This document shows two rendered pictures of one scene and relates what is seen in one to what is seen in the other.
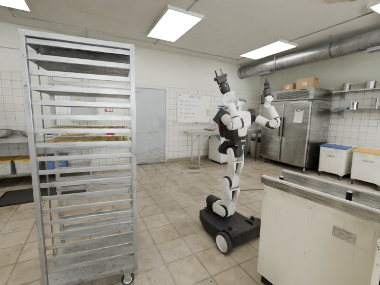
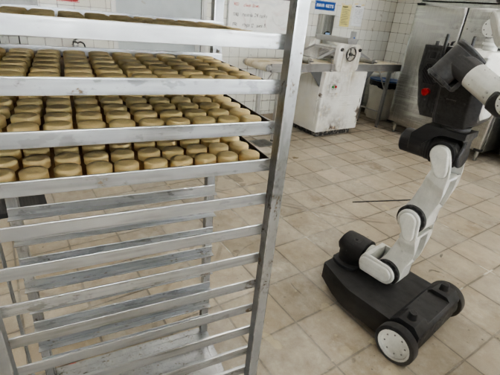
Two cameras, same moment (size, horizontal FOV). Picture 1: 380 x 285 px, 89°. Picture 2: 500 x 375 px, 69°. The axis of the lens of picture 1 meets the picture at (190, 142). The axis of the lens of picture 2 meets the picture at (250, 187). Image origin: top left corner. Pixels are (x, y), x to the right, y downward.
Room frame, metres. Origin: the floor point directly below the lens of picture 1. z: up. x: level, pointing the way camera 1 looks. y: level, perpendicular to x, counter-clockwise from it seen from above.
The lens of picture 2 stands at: (0.63, 0.58, 1.46)
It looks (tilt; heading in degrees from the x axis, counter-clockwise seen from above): 26 degrees down; 352
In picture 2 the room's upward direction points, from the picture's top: 6 degrees clockwise
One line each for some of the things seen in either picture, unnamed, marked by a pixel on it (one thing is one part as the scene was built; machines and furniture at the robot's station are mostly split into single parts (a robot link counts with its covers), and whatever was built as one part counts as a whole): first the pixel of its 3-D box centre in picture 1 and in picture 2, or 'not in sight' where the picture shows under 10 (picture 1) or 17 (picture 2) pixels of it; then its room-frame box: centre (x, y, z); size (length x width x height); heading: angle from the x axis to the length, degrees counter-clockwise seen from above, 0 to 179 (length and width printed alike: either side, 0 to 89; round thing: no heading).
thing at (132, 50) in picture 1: (134, 165); (269, 228); (1.40, 0.41, 0.97); 0.03 x 0.03 x 1.70; 20
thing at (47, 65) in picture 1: (86, 69); not in sight; (1.51, 0.78, 1.68); 0.60 x 0.40 x 0.02; 110
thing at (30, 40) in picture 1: (82, 47); not in sight; (1.33, 0.71, 1.77); 0.64 x 0.03 x 0.03; 110
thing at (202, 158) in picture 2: not in sight; (205, 160); (1.42, 0.58, 1.14); 0.05 x 0.05 x 0.02
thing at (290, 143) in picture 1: (292, 129); (466, 68); (5.34, -2.80, 1.02); 1.40 x 0.90 x 2.05; 28
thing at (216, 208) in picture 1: (224, 207); (384, 263); (2.15, -0.42, 0.28); 0.21 x 0.20 x 0.13; 34
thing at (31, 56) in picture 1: (83, 61); not in sight; (1.33, 0.71, 1.68); 0.64 x 0.03 x 0.03; 110
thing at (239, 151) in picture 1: (230, 147); (434, 140); (2.11, -0.45, 1.01); 0.28 x 0.13 x 0.18; 34
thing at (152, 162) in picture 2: not in sight; (155, 164); (1.38, 0.69, 1.14); 0.05 x 0.05 x 0.02
